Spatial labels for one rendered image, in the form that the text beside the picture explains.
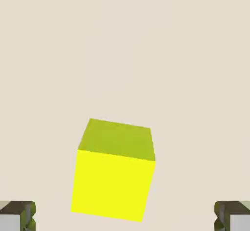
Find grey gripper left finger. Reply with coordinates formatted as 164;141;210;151
0;200;37;231

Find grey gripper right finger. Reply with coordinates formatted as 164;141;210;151
214;200;250;231

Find small yellow cube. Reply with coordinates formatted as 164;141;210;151
70;118;156;223

